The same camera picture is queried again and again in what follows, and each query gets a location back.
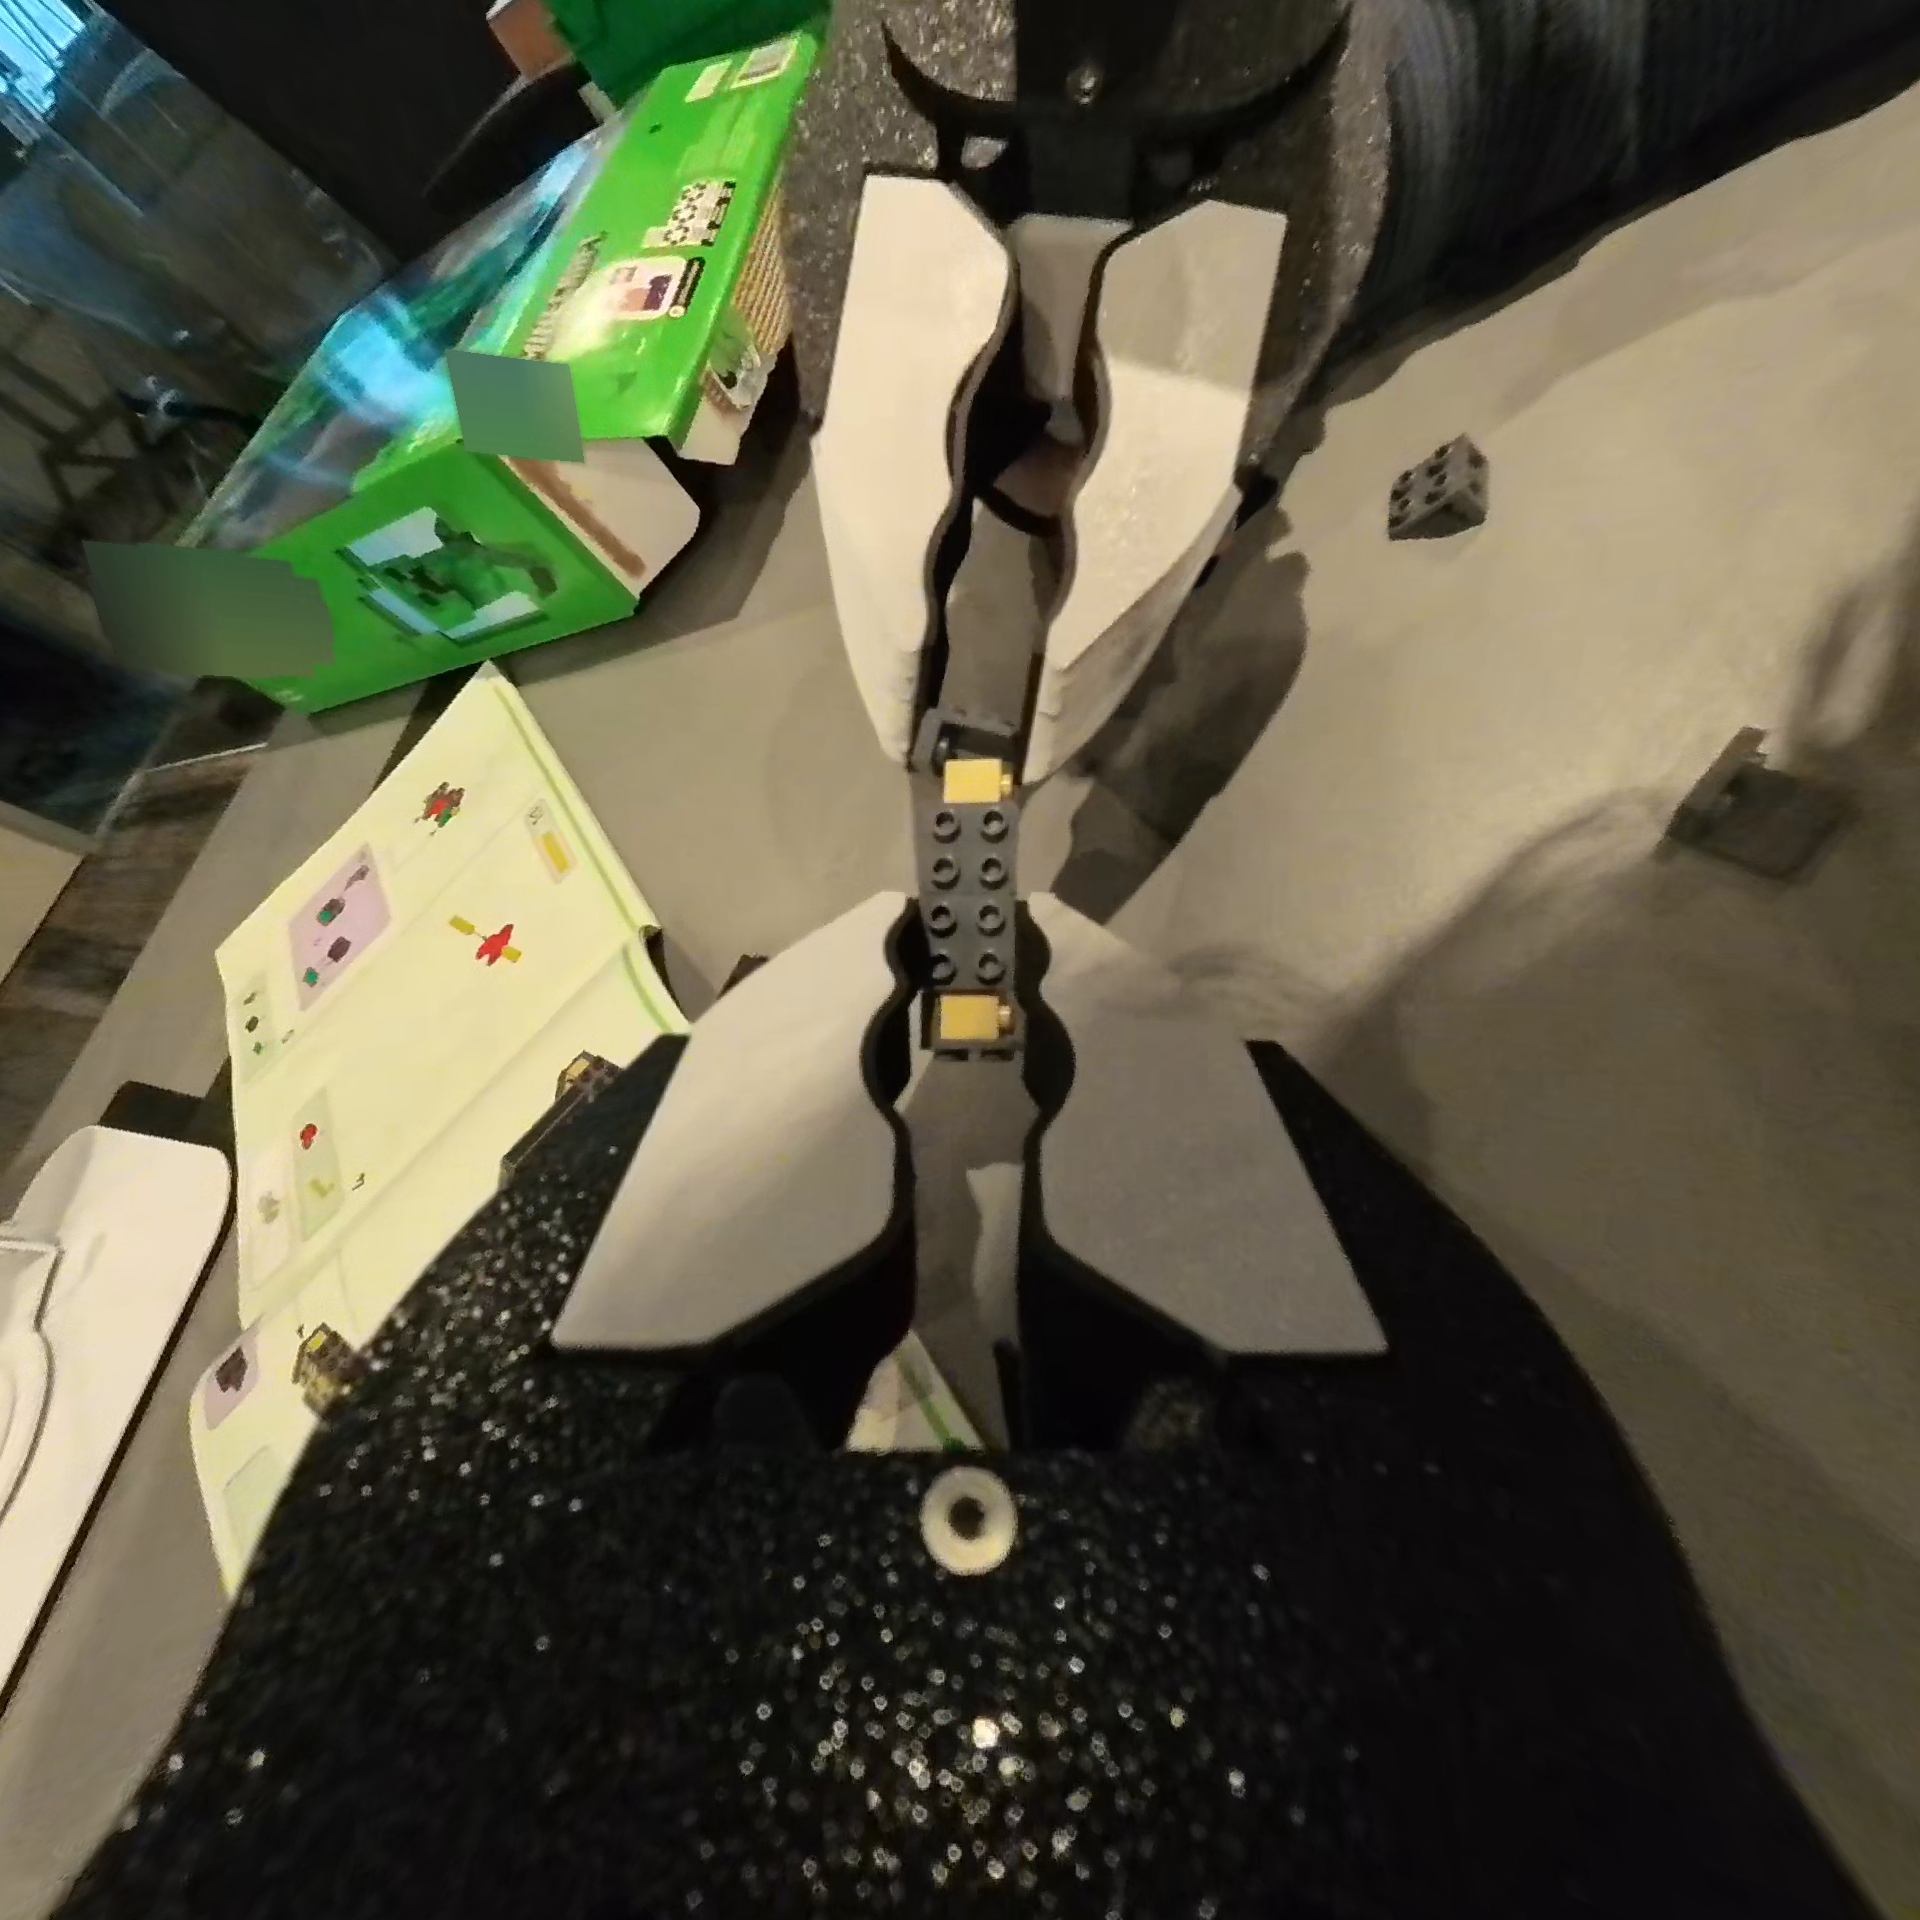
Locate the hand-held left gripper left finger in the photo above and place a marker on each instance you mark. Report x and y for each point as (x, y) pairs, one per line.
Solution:
(750, 1171)

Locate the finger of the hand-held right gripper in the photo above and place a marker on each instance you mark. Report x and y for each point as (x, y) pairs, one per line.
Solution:
(1179, 434)
(892, 450)

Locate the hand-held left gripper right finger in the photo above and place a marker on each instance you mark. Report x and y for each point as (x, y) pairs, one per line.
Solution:
(1184, 1185)

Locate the grey and yellow brick assembly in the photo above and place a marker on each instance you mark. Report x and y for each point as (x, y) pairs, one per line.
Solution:
(969, 884)

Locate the person's right forearm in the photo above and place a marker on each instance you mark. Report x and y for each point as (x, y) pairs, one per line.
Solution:
(1531, 104)

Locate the dark grey square brick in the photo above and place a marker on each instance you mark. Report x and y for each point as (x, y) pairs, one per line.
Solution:
(1440, 489)

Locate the pale green instruction booklet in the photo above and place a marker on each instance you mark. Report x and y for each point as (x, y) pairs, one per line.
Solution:
(404, 1021)

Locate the green toy box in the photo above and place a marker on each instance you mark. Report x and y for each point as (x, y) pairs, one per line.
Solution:
(450, 584)

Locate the black furniture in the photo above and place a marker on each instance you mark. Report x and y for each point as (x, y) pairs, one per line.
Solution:
(344, 90)

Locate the white tray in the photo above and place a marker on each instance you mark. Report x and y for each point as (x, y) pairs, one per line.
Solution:
(104, 1291)

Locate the dark grey slope brick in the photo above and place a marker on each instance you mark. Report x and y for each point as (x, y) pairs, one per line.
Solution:
(1754, 811)

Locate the clear glass panel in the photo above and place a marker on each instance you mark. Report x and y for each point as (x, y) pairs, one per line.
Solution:
(134, 301)

